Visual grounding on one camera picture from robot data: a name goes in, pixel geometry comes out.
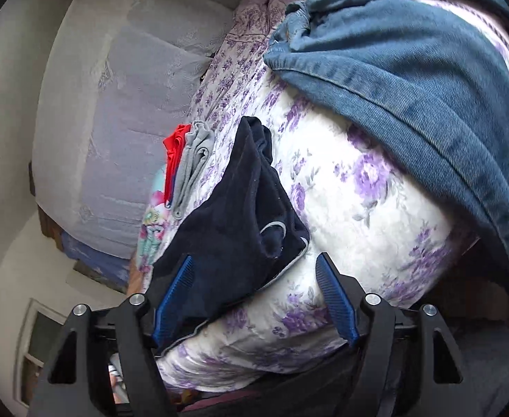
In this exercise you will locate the brown pillow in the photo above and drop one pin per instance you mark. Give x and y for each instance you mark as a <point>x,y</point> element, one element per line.
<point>136,279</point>

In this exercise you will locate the blue denim jeans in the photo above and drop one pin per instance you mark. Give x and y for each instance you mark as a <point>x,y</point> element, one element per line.
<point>410,74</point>

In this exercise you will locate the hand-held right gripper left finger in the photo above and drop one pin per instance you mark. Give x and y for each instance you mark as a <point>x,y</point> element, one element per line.
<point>174,299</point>

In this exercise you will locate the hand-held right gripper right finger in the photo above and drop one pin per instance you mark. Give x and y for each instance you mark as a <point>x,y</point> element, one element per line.
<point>337,299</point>

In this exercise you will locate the folded grey pants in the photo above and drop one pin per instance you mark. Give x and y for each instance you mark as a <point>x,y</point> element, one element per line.
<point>196,156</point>

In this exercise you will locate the blue patterned cloth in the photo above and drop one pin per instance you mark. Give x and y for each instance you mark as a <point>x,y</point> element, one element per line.
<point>98,260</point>

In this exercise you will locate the folded red garment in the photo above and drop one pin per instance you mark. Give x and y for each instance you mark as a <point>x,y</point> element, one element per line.
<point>177,147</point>

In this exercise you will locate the lilac floral cloth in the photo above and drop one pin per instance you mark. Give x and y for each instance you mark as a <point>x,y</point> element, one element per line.
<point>263,13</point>

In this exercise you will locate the purple floral bed sheet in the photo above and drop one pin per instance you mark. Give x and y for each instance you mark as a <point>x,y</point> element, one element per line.
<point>345,208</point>

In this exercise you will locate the navy blue pants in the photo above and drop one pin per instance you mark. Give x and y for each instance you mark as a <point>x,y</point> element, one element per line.
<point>237,208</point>

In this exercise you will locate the folded floral quilt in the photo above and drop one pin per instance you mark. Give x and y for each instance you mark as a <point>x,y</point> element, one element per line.
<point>150,230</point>

